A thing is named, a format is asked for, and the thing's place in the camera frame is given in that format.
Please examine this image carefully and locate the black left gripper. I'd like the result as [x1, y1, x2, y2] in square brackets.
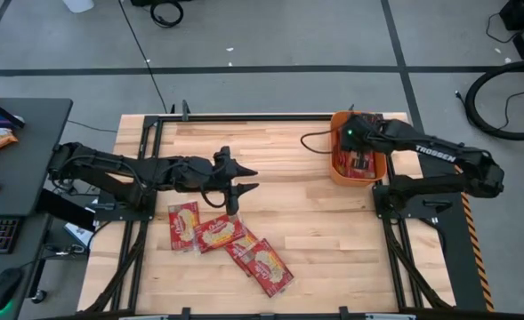
[207, 146, 261, 217]

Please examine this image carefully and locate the orange plastic basket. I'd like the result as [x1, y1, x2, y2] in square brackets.
[329, 109, 388, 188]

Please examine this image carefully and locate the large black hoop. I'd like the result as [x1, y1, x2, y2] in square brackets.
[464, 60, 524, 142]

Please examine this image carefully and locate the black base panel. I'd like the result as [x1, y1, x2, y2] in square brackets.
[416, 150, 488, 312]

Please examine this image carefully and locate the black yellow hazard strip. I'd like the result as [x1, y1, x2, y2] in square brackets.
[455, 166, 496, 313]

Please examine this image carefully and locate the white paper sheet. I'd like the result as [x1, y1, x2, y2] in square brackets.
[63, 220, 94, 248]

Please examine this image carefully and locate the black box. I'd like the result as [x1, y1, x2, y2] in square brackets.
[34, 188, 97, 232]

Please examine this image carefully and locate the black desk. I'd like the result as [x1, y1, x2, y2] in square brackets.
[0, 97, 74, 218]

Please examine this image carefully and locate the dark grey side desk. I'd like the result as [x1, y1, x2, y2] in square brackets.
[0, 211, 53, 320]

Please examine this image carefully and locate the black computer mouse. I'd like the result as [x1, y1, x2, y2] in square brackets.
[0, 266, 25, 315]

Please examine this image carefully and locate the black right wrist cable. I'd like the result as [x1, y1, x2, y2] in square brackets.
[300, 131, 343, 156]

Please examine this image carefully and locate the long black floor cable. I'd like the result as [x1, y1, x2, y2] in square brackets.
[117, 0, 169, 115]

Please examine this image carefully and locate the metal key ring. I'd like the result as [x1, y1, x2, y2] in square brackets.
[43, 243, 87, 260]

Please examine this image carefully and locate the coiled black cable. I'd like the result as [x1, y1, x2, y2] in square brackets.
[149, 0, 185, 29]

